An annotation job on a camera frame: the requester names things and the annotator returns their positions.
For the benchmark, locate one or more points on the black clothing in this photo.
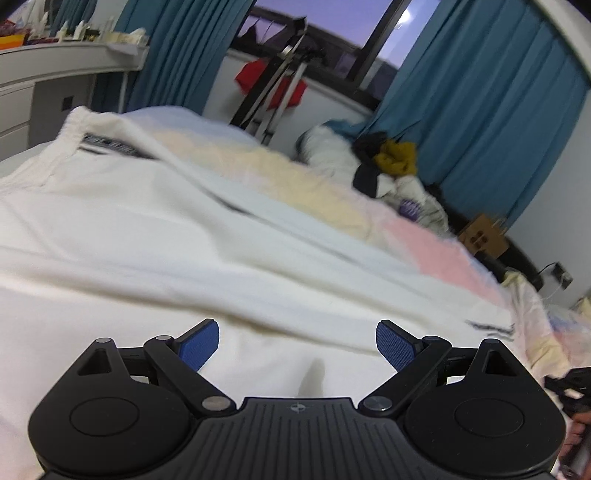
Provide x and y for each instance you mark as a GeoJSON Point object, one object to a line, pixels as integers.
{"type": "Point", "coordinates": [369, 145]}

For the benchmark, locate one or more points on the row of cosmetic bottles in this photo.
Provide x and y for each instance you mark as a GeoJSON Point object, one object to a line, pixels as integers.
{"type": "Point", "coordinates": [64, 30]}

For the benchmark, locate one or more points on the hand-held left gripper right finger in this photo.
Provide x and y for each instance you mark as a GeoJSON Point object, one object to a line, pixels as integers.
{"type": "Point", "coordinates": [395, 346]}

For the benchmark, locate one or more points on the orange box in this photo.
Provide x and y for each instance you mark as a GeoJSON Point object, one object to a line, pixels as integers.
{"type": "Point", "coordinates": [11, 41]}

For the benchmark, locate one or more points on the cardboard box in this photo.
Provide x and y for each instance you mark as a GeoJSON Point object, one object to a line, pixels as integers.
{"type": "Point", "coordinates": [482, 235]}

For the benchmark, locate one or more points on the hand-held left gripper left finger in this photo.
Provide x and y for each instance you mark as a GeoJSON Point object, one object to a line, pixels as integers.
{"type": "Point", "coordinates": [201, 344]}

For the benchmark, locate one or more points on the grey jacket with purple patch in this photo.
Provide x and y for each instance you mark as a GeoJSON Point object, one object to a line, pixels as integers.
{"type": "Point", "coordinates": [420, 207]}

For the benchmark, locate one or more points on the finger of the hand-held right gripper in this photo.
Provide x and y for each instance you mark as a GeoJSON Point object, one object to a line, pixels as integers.
{"type": "Point", "coordinates": [575, 390]}

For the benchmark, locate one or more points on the person's right hand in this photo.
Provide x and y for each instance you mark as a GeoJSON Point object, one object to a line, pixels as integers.
{"type": "Point", "coordinates": [581, 431]}

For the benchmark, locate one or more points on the white knit sweater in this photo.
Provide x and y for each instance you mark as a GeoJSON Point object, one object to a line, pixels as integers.
{"type": "Point", "coordinates": [138, 230]}

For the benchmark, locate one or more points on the black and white garment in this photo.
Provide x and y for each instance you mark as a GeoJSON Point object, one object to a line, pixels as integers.
{"type": "Point", "coordinates": [369, 182]}

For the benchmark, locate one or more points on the white pillow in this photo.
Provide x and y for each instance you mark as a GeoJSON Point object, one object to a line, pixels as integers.
{"type": "Point", "coordinates": [328, 147]}

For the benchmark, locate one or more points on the red bag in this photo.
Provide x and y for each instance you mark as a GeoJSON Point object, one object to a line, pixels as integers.
{"type": "Point", "coordinates": [251, 76]}

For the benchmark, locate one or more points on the pastel tie-dye duvet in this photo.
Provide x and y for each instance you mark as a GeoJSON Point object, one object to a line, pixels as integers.
{"type": "Point", "coordinates": [415, 240]}

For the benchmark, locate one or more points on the blue curtain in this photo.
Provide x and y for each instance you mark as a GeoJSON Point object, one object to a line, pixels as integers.
{"type": "Point", "coordinates": [485, 115]}
{"type": "Point", "coordinates": [175, 60]}

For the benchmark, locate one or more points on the wall power socket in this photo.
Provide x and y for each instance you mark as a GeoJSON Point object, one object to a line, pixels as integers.
{"type": "Point", "coordinates": [562, 274]}

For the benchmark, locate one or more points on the mustard yellow cloth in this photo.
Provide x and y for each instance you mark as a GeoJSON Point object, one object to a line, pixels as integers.
{"type": "Point", "coordinates": [397, 157]}

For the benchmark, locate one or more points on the white folding rack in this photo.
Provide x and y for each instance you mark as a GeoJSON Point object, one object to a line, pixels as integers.
{"type": "Point", "coordinates": [272, 87]}

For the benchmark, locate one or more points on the white dressing table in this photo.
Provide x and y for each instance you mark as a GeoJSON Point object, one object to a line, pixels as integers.
{"type": "Point", "coordinates": [46, 64]}

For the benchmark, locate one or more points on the black framed window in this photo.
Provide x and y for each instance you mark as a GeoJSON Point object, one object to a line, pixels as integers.
{"type": "Point", "coordinates": [346, 18]}

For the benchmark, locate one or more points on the tissue box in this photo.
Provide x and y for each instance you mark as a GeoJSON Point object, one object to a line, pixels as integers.
{"type": "Point", "coordinates": [131, 36]}

